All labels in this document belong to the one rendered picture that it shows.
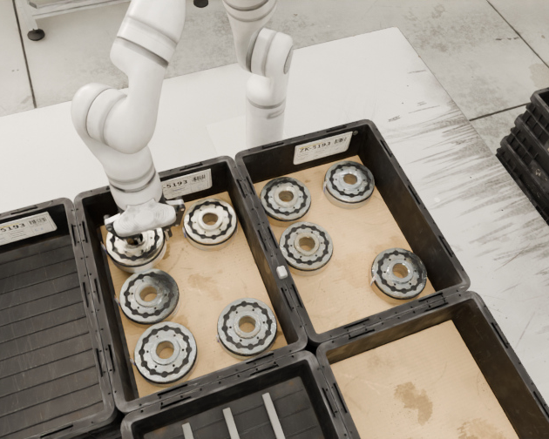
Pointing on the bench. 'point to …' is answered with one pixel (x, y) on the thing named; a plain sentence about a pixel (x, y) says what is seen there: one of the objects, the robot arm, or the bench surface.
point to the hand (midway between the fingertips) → (152, 235)
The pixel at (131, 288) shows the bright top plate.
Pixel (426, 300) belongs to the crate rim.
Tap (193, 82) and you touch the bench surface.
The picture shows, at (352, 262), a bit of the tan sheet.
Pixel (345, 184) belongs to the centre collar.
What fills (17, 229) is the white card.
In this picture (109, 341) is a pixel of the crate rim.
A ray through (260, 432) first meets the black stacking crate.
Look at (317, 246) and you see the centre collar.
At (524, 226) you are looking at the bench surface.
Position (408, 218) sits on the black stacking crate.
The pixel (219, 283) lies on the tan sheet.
